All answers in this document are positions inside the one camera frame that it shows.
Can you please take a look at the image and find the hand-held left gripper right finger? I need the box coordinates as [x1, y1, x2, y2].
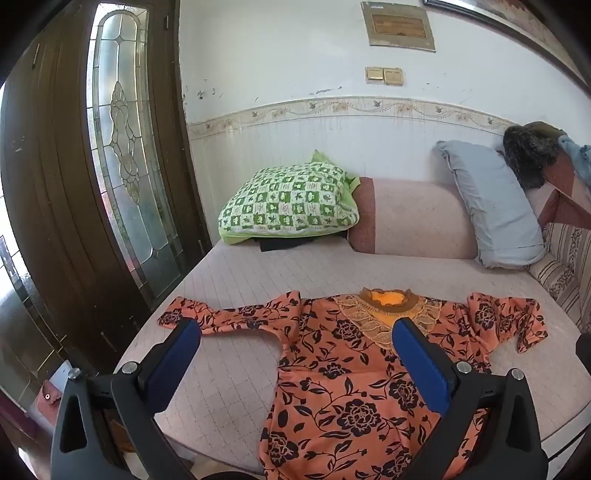
[392, 318, 550, 480]

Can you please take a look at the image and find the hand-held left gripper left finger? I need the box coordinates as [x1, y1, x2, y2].
[50, 318, 202, 480]

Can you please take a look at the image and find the orange black floral blouse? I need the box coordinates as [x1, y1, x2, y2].
[158, 286, 549, 480]

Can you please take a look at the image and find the bed with pink quilted sheet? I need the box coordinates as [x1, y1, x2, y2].
[115, 240, 580, 476]

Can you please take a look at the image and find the pink maroon bolster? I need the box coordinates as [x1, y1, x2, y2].
[347, 176, 478, 259]

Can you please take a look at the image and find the light blue pillow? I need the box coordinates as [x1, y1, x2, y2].
[434, 140, 546, 270]

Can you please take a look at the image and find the striped floral cushion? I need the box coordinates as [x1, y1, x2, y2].
[529, 224, 591, 333]

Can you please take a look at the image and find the green white checked pillow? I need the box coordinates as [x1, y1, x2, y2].
[217, 150, 362, 244]

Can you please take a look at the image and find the wooden door with leaded glass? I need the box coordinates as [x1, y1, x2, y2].
[0, 0, 213, 398]

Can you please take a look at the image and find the pink maroon blanket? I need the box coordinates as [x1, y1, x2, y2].
[526, 152, 591, 232]

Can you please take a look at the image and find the dark furry cloth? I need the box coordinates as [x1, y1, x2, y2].
[502, 124, 568, 190]

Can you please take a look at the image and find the light blue crumpled cloth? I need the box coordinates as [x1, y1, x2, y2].
[558, 135, 591, 181]

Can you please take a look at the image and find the brown garment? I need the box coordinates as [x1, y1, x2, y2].
[524, 121, 568, 139]

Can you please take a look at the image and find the dark picture frame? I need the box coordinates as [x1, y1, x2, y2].
[422, 0, 587, 88]

